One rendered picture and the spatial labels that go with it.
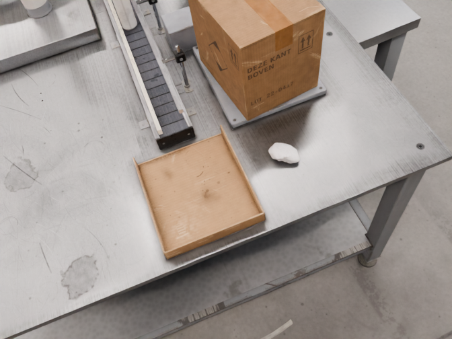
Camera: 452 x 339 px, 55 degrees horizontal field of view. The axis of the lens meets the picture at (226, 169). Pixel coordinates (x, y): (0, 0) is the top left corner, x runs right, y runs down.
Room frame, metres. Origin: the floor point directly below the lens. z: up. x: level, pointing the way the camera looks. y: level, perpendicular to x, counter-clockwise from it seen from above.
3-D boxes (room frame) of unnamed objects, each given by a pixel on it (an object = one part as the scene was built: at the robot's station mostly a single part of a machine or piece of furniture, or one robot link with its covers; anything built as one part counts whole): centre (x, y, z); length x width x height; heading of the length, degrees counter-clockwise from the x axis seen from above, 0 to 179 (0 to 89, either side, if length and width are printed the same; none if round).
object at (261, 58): (0.94, -0.15, 0.99); 0.30 x 0.24 x 0.27; 19
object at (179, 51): (0.96, 0.09, 0.91); 0.07 x 0.03 x 0.16; 102
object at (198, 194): (0.58, 0.09, 0.85); 0.30 x 0.26 x 0.04; 12
